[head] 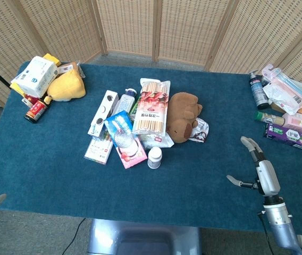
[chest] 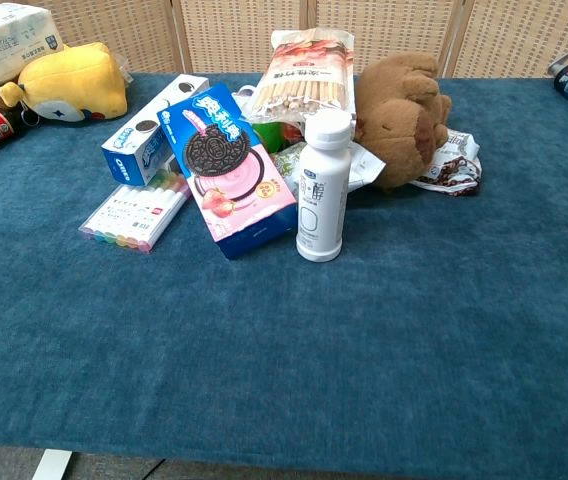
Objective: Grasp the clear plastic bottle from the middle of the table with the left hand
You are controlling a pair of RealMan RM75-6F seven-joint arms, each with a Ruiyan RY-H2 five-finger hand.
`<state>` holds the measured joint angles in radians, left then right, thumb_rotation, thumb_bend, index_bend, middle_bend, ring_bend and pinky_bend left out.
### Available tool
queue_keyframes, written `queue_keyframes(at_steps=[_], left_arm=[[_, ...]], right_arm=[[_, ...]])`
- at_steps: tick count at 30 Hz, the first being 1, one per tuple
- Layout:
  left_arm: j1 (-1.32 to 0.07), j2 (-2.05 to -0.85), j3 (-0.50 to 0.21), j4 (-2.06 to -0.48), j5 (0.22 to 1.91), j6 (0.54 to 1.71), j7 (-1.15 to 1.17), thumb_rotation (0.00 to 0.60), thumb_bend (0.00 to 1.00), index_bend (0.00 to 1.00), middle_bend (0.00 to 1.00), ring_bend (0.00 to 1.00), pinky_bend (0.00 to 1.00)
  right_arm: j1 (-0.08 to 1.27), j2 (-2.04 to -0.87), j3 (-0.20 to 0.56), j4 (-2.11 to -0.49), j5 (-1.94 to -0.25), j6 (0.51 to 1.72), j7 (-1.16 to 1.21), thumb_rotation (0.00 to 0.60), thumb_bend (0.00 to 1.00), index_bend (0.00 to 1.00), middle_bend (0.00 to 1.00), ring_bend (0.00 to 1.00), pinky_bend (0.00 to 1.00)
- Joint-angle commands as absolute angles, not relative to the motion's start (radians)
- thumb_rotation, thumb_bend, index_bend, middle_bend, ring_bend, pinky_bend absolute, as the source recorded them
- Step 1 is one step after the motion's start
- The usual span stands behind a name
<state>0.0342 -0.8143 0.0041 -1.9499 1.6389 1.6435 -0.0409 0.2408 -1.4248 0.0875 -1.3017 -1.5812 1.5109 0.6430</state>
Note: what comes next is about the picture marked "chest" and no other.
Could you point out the snack wrapper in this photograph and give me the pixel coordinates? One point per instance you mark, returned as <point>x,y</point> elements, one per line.
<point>456,165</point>

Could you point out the white yogurt drink bottle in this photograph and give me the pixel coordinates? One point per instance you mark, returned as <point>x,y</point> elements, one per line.
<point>323,200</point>

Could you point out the white green patterned pouch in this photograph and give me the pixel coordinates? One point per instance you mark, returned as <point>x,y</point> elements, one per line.
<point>286,162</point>

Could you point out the pink strawberry Oreo box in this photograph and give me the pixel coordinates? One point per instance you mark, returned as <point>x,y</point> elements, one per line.
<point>224,165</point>

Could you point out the blue velvet tablecloth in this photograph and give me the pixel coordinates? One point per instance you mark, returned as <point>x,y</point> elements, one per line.
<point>284,340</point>

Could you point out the white paper packet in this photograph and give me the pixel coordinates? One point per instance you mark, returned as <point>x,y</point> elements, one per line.
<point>364,167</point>

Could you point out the pack of pastel highlighters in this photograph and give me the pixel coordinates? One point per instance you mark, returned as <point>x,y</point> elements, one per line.
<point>134,215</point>

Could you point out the brown plush toy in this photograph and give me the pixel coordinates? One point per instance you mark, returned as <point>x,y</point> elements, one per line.
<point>399,120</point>

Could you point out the blue white Oreo box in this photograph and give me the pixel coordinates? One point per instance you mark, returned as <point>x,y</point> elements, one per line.
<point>134,150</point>

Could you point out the wicker folding screen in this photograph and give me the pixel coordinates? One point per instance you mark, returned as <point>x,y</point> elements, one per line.
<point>394,30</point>

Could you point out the yellow plush toy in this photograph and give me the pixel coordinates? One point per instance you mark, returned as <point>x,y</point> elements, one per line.
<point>79,80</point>

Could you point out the white tissue pack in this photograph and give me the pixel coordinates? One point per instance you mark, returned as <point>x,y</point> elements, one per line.
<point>4,45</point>

